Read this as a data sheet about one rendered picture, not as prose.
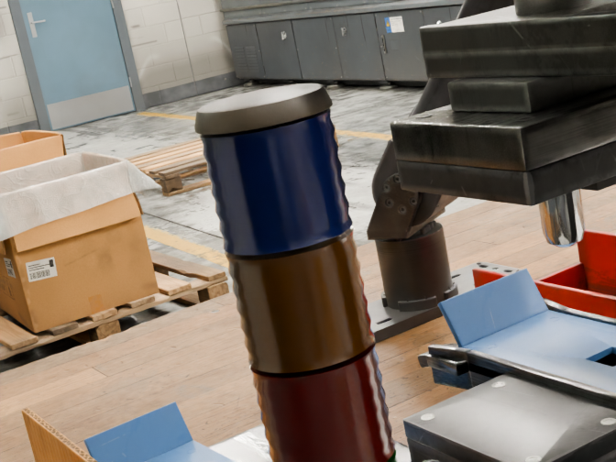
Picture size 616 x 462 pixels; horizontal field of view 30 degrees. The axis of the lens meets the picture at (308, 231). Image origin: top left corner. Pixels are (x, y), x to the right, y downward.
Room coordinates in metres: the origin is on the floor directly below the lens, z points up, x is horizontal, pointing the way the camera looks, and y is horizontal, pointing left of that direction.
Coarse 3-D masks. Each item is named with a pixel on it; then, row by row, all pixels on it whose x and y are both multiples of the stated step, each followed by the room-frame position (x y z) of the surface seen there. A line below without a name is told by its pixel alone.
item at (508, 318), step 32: (480, 288) 0.67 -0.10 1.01; (512, 288) 0.68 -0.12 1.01; (448, 320) 0.66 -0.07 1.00; (480, 320) 0.66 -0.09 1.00; (512, 320) 0.67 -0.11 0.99; (544, 320) 0.66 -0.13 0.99; (576, 320) 0.65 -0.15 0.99; (512, 352) 0.62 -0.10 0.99; (544, 352) 0.61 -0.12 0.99; (576, 352) 0.60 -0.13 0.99; (608, 352) 0.60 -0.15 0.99; (608, 384) 0.55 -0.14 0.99
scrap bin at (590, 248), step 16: (592, 240) 0.93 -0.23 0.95; (608, 240) 0.92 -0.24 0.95; (592, 256) 0.93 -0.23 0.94; (608, 256) 0.92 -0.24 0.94; (480, 272) 0.88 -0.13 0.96; (496, 272) 0.87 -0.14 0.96; (560, 272) 0.93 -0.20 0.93; (576, 272) 0.94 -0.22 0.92; (592, 272) 0.94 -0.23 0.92; (608, 272) 0.92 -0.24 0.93; (544, 288) 0.82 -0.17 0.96; (560, 288) 0.80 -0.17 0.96; (576, 288) 0.94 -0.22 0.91; (592, 288) 0.94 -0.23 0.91; (608, 288) 0.92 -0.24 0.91; (576, 304) 0.79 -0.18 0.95; (592, 304) 0.78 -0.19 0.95; (608, 304) 0.76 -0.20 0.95
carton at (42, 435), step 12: (24, 420) 0.75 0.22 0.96; (36, 420) 0.72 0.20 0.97; (36, 432) 0.72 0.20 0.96; (48, 432) 0.70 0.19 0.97; (36, 444) 0.73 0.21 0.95; (48, 444) 0.70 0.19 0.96; (60, 444) 0.68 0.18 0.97; (72, 444) 0.67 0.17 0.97; (36, 456) 0.74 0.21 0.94; (48, 456) 0.71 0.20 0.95; (60, 456) 0.68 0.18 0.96; (72, 456) 0.66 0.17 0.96; (84, 456) 0.64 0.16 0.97
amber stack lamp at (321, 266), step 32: (256, 256) 0.31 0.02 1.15; (288, 256) 0.30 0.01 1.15; (320, 256) 0.31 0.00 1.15; (352, 256) 0.31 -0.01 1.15; (256, 288) 0.31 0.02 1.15; (288, 288) 0.30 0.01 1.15; (320, 288) 0.30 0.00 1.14; (352, 288) 0.31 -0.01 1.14; (256, 320) 0.31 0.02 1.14; (288, 320) 0.30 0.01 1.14; (320, 320) 0.30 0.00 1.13; (352, 320) 0.31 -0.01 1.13; (256, 352) 0.31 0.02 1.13; (288, 352) 0.30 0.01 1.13; (320, 352) 0.30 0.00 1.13; (352, 352) 0.31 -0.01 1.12
